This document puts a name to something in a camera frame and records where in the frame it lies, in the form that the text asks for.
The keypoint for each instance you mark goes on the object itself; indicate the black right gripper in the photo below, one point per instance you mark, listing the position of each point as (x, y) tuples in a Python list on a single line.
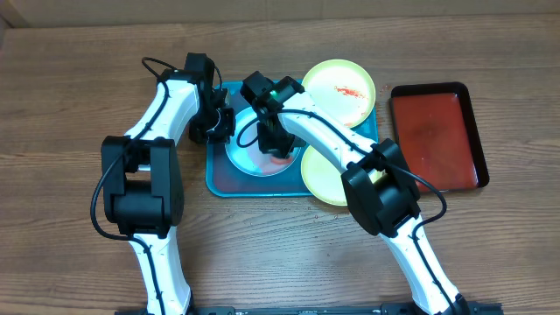
[(272, 147)]

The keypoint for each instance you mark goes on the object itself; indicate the light blue plate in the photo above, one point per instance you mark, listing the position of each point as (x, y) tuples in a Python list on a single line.
[(249, 153)]

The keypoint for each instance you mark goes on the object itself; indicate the black tray with red water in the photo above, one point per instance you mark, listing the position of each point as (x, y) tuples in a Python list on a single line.
[(435, 127)]

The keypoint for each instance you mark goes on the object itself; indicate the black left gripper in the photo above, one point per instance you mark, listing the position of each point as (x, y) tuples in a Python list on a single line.
[(223, 136)]

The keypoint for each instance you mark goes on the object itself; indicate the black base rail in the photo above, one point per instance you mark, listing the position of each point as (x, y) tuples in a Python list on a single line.
[(384, 309)]

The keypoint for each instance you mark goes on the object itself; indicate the green and orange sponge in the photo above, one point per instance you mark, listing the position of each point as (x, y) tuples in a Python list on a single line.
[(281, 161)]

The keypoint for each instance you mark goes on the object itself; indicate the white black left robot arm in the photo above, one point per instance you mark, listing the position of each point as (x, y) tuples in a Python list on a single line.
[(139, 198)]

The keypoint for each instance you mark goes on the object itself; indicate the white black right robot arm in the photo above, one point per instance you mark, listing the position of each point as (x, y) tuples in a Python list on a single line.
[(381, 192)]

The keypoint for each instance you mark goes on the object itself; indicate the yellow plate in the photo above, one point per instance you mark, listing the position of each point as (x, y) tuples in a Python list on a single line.
[(343, 89), (322, 179)]

